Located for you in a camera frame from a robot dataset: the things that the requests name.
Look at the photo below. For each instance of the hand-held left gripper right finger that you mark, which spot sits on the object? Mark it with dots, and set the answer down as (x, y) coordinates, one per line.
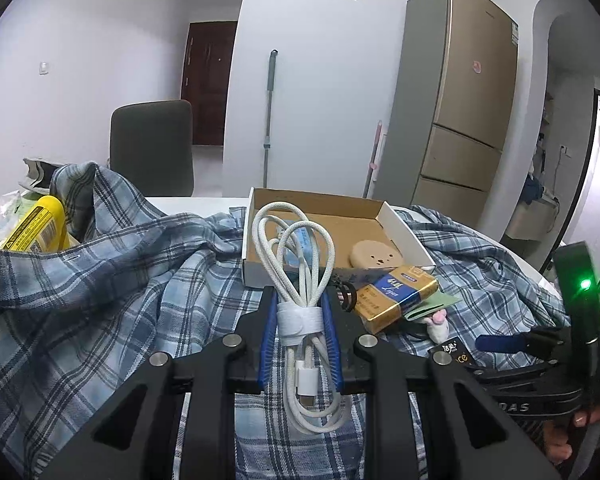
(334, 345)

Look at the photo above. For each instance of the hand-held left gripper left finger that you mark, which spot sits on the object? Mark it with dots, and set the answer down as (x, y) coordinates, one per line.
(269, 340)

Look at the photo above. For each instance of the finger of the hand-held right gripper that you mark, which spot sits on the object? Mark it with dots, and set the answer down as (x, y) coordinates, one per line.
(500, 344)

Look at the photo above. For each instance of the white plush toy pink pompoms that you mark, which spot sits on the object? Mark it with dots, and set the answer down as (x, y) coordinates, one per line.
(437, 330)

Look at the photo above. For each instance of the shallow cardboard box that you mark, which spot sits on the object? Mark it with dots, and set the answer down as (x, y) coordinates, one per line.
(340, 215)

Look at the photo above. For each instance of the person's right hand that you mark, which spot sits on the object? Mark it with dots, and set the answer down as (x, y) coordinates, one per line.
(557, 442)

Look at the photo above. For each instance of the black tissue pack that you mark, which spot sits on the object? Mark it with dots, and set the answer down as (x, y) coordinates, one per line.
(455, 355)

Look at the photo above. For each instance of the light green card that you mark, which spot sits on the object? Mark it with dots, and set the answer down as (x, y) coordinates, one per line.
(437, 305)

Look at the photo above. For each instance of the gold tissue packet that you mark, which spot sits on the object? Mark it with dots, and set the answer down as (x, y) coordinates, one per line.
(395, 297)

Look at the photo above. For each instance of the round beige powder puff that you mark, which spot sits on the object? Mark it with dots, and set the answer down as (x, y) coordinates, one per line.
(377, 255)

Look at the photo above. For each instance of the blue hanging cloth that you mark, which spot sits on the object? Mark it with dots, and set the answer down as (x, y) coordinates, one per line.
(532, 190)

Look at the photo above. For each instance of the blue plaid shirt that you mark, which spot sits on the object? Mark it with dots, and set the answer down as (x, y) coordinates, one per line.
(105, 285)

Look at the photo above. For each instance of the grey upholstered chair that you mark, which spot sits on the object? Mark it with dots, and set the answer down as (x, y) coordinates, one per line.
(150, 145)

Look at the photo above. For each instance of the gold refrigerator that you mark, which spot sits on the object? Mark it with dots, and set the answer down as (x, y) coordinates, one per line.
(460, 100)

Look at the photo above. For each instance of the yellow printed package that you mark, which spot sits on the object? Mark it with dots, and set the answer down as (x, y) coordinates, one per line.
(35, 225)

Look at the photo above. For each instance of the dark brown door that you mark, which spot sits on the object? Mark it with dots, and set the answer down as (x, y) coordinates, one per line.
(207, 80)

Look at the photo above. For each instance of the grey white printed bag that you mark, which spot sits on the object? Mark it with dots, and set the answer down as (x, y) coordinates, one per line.
(37, 172)

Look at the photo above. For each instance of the clear plastic bag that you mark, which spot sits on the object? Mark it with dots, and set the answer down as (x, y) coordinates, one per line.
(0, 215)

